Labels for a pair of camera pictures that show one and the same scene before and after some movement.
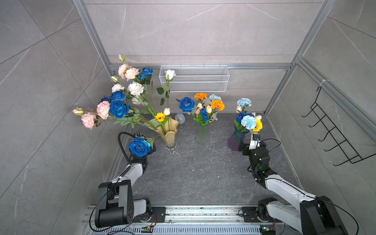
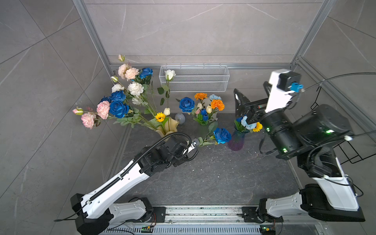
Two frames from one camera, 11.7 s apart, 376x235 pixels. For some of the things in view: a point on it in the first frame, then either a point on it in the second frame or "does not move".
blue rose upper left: (118, 96) does not move
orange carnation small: (200, 96) does not move
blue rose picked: (139, 147) -> (222, 135)
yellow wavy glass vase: (167, 131) does not move
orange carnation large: (218, 104) does not move
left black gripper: (152, 149) -> (180, 158)
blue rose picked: (118, 108) does not move
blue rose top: (146, 72) does not move
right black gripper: (246, 149) -> (247, 106)
